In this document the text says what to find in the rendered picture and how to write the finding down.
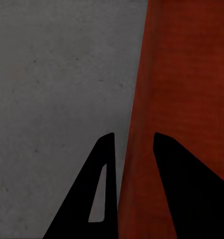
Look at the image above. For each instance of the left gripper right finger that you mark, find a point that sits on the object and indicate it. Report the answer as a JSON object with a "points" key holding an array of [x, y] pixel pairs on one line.
{"points": [[195, 194]]}

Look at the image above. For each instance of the storage box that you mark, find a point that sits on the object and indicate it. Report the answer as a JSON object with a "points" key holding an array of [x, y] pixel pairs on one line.
{"points": [[180, 93]]}

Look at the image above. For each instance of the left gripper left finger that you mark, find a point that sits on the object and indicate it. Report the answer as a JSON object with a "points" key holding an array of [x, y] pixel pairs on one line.
{"points": [[71, 220]]}

